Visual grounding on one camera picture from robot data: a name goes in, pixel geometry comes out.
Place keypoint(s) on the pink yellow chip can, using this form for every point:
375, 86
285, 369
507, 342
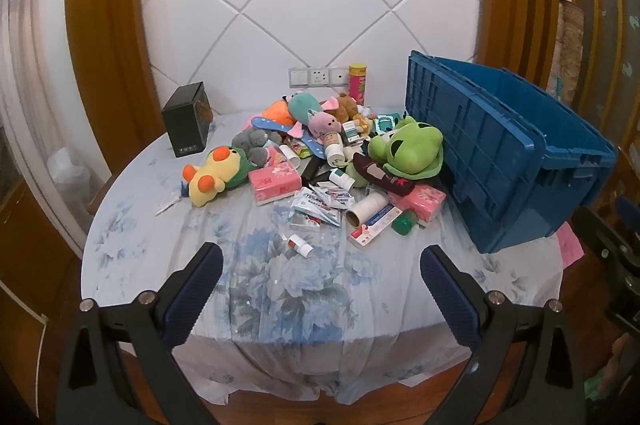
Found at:
358, 82

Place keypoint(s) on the green frog plush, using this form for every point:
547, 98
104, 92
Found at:
405, 150

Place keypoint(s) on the white bottle with label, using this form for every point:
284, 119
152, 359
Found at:
334, 150

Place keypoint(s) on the white curtain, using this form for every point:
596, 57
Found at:
35, 80

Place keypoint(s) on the pink tissue pack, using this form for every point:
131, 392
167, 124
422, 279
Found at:
422, 200
274, 182

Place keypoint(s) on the grey plush toy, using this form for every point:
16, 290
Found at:
250, 140

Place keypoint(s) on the green capped jar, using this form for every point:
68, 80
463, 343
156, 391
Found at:
405, 224

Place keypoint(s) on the small colourful tissue pack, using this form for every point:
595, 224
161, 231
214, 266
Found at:
272, 153

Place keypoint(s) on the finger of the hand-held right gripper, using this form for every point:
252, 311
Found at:
595, 230

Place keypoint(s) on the teal plush toy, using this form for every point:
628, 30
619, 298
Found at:
302, 105

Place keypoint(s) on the red white box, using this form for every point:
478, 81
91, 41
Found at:
372, 227

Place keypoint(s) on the blue spotted fabric toy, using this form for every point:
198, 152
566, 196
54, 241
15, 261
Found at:
272, 123

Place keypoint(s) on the yellow duck plush green hood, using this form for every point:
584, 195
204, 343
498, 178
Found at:
215, 175

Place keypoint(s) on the white paper roll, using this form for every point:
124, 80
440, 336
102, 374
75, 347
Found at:
370, 207

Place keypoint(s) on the blue plastic crate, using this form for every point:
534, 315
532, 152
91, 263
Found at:
500, 155

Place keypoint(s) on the black slim box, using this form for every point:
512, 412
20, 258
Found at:
312, 170

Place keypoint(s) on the white plastic bottle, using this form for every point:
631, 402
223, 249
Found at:
290, 155

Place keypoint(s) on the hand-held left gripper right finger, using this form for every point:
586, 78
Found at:
450, 295

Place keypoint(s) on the white plastic bag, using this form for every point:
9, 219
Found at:
67, 170

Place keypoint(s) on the orange plush toy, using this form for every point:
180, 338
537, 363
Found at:
277, 111

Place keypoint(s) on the low wooden cabinet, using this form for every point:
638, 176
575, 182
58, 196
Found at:
30, 245

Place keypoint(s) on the white wall socket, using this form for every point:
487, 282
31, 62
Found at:
319, 76

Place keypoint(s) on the floral green pink packet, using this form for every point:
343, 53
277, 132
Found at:
301, 148

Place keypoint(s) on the white wall switch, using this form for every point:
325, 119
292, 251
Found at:
299, 76

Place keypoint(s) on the wooden cabinet glass door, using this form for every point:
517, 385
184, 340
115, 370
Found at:
600, 30

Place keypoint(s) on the white green medicine box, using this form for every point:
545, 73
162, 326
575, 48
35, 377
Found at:
355, 134

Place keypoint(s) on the pink paper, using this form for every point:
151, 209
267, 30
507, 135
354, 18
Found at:
570, 247

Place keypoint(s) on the brown teddy bear plush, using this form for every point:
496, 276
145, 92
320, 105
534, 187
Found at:
347, 107

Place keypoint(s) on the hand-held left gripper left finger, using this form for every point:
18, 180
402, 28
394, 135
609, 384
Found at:
195, 290

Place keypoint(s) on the pink plush toy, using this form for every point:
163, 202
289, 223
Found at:
322, 122

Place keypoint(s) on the white teal bottle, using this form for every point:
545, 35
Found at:
340, 179

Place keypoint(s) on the green cloth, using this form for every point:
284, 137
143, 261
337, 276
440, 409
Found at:
597, 387

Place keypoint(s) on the small white orange bottle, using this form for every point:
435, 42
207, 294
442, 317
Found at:
300, 246

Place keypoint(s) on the white blue toothpaste packet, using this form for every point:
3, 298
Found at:
312, 211

